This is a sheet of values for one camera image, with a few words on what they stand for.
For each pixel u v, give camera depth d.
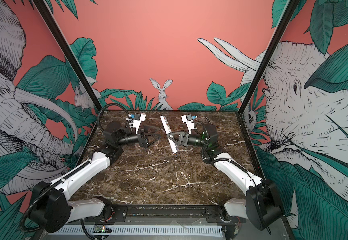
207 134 0.56
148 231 0.70
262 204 0.41
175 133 0.64
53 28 0.76
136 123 0.63
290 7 0.69
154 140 0.63
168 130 0.67
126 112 0.62
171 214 0.75
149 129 0.73
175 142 0.65
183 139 0.63
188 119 0.65
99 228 0.70
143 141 0.62
